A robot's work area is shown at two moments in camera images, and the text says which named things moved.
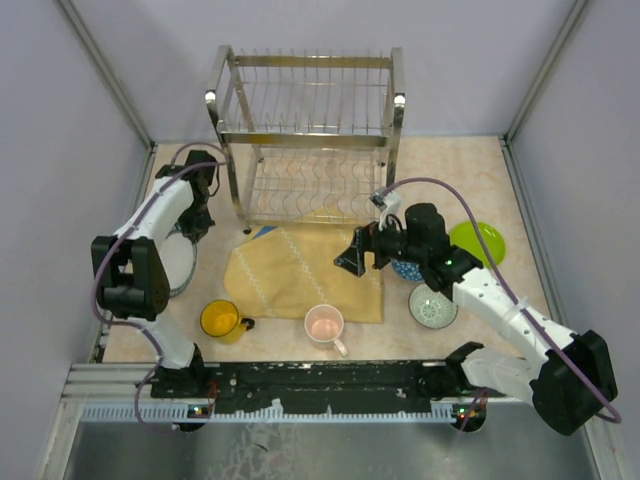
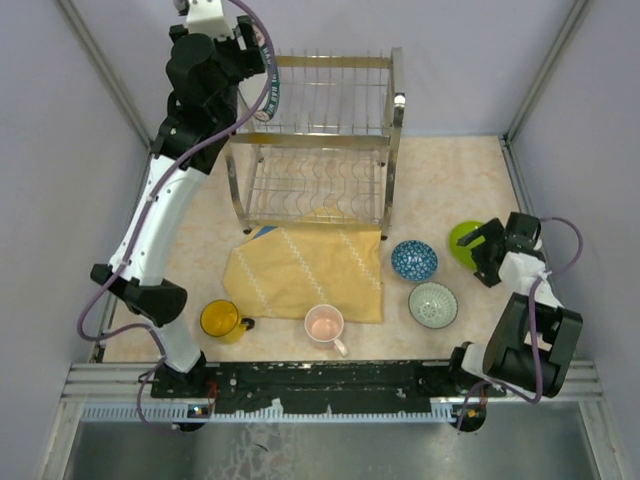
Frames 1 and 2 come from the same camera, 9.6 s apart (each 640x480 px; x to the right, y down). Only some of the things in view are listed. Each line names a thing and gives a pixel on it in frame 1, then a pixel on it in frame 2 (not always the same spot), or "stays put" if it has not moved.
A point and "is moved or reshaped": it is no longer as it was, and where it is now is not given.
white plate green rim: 178,256 is moved or reshaped
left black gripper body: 196,219 → 229,53
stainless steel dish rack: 310,135 stays put
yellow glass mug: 221,319 stays put
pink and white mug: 323,327 stays put
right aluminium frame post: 506,140 stays put
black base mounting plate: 329,383 stays put
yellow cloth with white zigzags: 286,270 stays put
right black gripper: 366,239 → 493,232
